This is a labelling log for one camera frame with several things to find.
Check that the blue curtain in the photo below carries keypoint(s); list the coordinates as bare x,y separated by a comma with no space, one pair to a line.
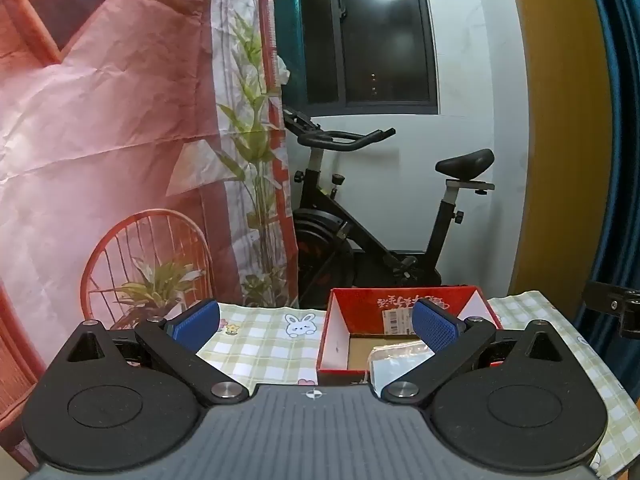
622,110

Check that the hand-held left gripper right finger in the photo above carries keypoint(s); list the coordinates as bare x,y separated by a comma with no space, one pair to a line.
435,327

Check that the clear plastic packet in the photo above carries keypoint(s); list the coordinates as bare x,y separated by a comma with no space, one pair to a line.
392,367

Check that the pink printed backdrop cloth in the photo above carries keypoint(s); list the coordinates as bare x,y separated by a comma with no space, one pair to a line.
100,135

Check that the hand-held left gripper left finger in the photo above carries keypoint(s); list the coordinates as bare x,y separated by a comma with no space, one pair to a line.
197,325

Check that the black exercise bike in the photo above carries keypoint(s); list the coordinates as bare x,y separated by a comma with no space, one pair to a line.
340,240

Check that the yellow wooden door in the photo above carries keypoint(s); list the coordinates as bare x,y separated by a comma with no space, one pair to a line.
560,135

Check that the checked bunny print tablecloth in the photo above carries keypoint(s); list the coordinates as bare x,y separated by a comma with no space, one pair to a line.
260,350

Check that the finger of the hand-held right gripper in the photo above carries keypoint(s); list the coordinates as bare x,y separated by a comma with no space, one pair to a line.
612,305

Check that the red cardboard box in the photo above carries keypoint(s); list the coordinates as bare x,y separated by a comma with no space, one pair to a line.
345,320

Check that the dark window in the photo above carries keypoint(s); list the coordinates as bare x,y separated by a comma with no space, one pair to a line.
370,35

